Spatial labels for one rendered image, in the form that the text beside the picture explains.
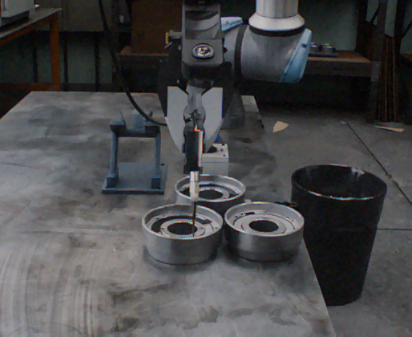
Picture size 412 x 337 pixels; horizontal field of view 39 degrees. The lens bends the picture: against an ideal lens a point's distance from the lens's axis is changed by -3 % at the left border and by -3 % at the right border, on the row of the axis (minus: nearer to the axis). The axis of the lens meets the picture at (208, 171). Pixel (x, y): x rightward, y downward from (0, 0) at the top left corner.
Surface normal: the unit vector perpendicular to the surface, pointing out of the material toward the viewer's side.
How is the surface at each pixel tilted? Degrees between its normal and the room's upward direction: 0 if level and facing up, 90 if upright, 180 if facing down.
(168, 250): 90
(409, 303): 0
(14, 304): 0
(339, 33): 90
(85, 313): 0
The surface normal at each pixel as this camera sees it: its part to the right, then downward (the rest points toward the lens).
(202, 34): 0.05, -0.61
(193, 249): 0.29, 0.35
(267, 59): -0.34, 0.47
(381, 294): 0.03, -0.94
